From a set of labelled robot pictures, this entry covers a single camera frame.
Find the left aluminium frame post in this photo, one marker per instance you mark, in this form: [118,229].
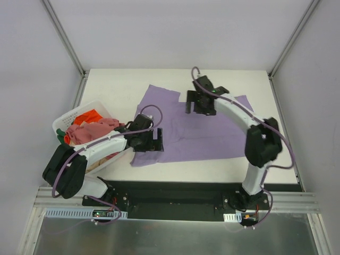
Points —
[63,36]

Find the lavender purple t-shirt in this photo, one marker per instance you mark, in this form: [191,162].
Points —
[187,137]

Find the right white slotted cable duct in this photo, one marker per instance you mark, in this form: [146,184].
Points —
[233,218]

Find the white plastic laundry basket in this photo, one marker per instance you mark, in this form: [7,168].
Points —
[79,114]

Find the white slotted cable duct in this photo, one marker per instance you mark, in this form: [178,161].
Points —
[85,214]
[233,218]

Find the aluminium extrusion rail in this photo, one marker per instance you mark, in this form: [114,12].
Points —
[44,199]
[295,202]

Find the right aluminium frame post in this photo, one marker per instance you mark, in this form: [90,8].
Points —
[307,14]

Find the left white slotted cable duct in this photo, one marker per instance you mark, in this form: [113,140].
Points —
[85,214]

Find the pink t-shirt in basket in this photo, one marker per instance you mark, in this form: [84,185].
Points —
[81,132]

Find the aluminium frame post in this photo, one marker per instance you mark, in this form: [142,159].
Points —
[63,36]
[307,14]

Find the orange t-shirt in basket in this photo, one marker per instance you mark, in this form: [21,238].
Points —
[87,117]

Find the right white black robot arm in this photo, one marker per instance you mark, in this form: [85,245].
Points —
[262,144]

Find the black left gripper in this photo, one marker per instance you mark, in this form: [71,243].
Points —
[153,141]

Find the green garment in basket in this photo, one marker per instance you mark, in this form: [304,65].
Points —
[60,135]

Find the aluminium extrusion rail right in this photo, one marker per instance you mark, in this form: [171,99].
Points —
[295,202]

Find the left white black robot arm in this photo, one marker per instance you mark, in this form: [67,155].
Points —
[66,170]

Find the aluminium extrusion rail left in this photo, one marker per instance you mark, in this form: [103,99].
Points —
[44,199]

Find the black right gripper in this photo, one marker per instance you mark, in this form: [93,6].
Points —
[196,101]

